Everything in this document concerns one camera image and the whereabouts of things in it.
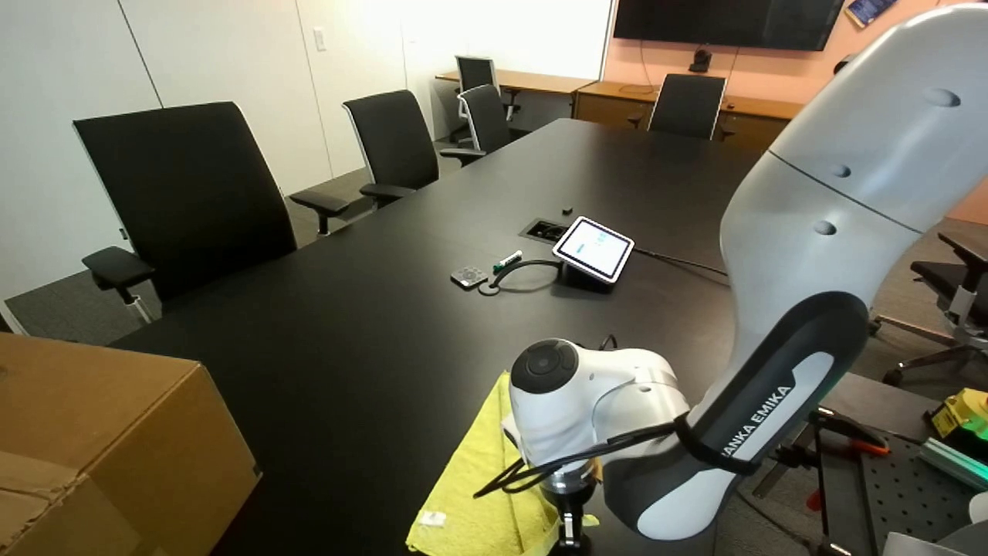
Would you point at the black wall television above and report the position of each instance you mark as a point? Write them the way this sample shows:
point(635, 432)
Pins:
point(720, 18)

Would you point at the brown cardboard box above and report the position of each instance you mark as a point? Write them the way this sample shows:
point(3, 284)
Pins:
point(97, 443)

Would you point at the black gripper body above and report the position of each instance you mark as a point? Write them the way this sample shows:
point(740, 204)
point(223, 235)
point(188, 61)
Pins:
point(572, 498)

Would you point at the yellow-green small box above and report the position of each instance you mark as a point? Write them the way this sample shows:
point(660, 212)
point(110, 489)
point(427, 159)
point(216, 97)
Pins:
point(961, 414)

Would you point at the blue framed wall panel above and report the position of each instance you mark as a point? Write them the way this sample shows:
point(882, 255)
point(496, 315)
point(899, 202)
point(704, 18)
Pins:
point(866, 10)

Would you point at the small black adapter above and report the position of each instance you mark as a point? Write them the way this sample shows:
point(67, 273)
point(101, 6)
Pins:
point(508, 261)

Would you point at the wooden side desk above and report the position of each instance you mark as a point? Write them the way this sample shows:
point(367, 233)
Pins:
point(534, 82)

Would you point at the wooden sideboard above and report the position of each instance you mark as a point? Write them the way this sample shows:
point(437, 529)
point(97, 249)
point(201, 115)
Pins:
point(618, 105)

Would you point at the white wall switch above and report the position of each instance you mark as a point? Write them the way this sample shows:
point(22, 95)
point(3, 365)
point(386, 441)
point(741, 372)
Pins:
point(318, 42)

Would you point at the yellow cloth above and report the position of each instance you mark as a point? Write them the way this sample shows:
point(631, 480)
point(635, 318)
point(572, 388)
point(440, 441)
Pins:
point(468, 515)

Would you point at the large black office chair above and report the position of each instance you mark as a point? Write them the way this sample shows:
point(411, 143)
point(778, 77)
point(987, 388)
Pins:
point(188, 194)

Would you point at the white-framed tablet on stand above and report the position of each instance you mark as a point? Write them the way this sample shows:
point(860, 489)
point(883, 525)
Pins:
point(594, 249)

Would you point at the black webcam under television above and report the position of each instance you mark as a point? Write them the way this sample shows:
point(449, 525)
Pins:
point(703, 61)

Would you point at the teal flat item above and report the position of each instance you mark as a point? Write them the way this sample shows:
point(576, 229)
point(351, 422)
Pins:
point(952, 460)

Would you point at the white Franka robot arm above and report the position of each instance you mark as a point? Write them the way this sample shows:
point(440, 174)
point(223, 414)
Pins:
point(821, 227)

